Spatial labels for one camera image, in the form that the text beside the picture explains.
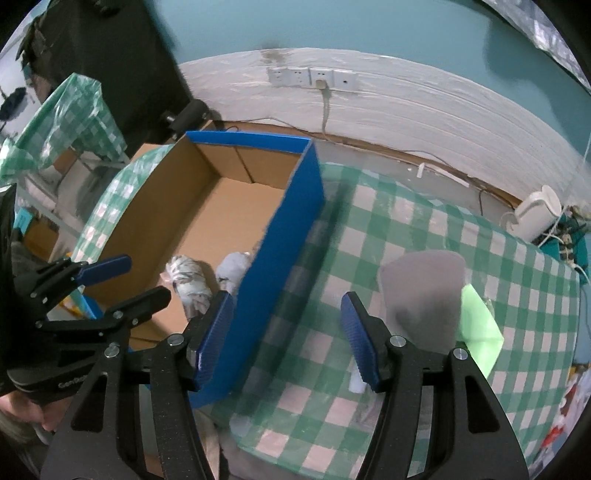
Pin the brown cardboard box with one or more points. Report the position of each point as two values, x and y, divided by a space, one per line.
39 237

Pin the pile of plastic bags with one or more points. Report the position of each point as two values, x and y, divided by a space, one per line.
561 406

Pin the teal plastic basket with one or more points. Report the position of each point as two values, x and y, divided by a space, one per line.
579 251

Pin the white plastic strip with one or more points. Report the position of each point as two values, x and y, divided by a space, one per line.
443 173

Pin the striped white plastic bag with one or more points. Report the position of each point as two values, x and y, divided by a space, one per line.
187 281

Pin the blue cardboard box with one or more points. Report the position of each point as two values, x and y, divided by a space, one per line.
286 249

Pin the grey foam sheet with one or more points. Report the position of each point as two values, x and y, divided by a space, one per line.
425 295

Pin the silver foil sheet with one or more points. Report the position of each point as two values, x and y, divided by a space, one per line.
549 32

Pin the black hanging cloth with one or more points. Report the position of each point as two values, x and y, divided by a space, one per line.
124 60

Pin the white power strip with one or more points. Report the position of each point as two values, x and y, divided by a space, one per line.
568 249

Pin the white electric kettle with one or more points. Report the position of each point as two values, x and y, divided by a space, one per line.
538 212

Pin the green checkered tablecloth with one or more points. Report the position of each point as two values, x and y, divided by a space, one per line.
355 230
69 115

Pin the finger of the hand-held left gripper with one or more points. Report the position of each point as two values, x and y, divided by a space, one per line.
143 302
104 270

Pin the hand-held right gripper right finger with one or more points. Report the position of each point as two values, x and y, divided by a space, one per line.
361 344

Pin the plain white plastic bag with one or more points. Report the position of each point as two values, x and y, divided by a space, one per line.
233 272

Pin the person's left hand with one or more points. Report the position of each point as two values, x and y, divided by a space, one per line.
23 410

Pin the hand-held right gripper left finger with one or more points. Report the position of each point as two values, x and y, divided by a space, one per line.
216 334

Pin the green foam sheet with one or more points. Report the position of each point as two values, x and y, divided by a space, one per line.
480 327

